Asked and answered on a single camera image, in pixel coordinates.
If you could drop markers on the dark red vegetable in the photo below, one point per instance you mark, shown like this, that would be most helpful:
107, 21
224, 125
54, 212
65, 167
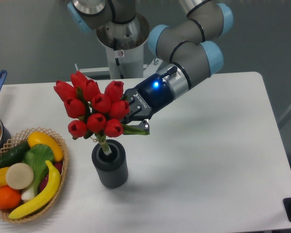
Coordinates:
59, 166

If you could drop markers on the green bok choy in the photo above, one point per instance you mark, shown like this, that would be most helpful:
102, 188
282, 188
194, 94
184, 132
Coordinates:
36, 158

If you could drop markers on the beige round disc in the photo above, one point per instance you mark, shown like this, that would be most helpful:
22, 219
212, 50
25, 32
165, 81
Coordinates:
19, 176

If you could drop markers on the dark grey ribbed vase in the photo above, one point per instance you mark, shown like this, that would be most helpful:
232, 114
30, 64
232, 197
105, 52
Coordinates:
112, 169

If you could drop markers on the woven wicker basket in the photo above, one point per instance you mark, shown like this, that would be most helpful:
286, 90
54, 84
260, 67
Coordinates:
21, 137

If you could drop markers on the green cucumber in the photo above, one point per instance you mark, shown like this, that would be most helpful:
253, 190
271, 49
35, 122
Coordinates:
14, 155

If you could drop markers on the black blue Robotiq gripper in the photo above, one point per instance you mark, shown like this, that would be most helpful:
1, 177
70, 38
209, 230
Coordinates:
146, 99

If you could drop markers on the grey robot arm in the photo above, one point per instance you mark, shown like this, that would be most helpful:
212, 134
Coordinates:
188, 50

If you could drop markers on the yellow banana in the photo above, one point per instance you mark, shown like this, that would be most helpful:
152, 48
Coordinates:
42, 198

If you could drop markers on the red tulip bouquet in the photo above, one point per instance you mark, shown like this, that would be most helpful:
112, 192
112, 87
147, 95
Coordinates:
96, 115

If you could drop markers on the yellow squash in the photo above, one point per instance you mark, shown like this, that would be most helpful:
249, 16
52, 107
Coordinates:
43, 138

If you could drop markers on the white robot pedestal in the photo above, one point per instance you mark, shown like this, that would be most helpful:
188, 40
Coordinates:
124, 45

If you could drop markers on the orange fruit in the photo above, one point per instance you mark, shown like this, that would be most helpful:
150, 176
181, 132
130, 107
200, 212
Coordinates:
9, 198

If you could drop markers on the white metal base frame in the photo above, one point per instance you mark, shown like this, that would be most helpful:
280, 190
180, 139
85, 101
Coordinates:
103, 73

